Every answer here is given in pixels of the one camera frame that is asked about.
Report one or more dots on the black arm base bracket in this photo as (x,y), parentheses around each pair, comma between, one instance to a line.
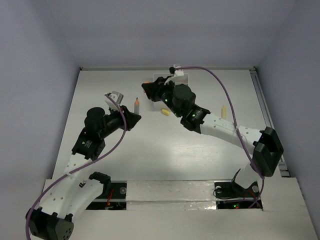
(227,190)

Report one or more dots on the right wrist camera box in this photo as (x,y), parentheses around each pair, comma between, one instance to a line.
(176,68)

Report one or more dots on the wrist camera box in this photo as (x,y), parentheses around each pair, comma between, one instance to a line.
(113,99)
(176,68)

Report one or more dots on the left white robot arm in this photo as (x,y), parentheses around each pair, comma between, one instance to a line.
(52,215)

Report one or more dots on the cream glue stick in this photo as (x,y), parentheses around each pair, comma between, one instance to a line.
(224,112)

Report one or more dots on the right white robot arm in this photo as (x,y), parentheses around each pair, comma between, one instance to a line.
(263,146)

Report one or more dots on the white organizer right column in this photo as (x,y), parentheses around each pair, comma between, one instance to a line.
(179,78)

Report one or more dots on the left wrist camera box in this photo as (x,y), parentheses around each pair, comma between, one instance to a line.
(113,99)

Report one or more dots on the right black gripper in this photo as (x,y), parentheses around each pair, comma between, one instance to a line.
(154,89)

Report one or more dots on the orange clear tube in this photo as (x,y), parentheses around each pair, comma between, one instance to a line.
(137,106)

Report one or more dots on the yellow eraser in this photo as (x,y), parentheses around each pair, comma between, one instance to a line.
(165,112)

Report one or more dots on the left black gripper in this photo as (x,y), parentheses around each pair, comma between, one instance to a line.
(130,118)

